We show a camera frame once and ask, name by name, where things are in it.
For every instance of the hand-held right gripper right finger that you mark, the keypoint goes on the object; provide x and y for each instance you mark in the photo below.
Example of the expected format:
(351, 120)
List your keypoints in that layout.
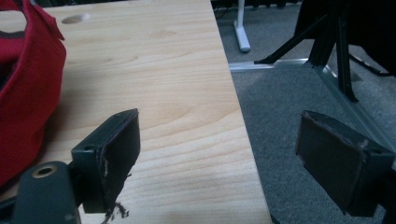
(330, 155)

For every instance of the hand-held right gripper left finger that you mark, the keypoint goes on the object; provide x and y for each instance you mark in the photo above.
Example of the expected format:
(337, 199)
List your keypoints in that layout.
(116, 155)

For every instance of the red cloth garment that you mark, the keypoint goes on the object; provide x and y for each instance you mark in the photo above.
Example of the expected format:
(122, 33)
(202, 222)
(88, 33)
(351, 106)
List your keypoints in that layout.
(26, 102)

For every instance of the black tripod stand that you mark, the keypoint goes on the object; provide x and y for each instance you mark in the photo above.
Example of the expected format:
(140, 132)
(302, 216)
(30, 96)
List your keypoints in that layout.
(342, 46)

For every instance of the dark curtain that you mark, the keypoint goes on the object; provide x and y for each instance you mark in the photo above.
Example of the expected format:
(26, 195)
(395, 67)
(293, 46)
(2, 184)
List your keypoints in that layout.
(373, 28)

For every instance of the white metal table leg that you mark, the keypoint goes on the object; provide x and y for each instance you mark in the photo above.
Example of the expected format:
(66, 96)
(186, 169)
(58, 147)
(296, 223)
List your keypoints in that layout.
(241, 29)

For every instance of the aluminium floor frame rail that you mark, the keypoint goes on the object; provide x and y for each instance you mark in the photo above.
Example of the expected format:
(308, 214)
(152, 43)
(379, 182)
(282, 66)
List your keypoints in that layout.
(342, 93)

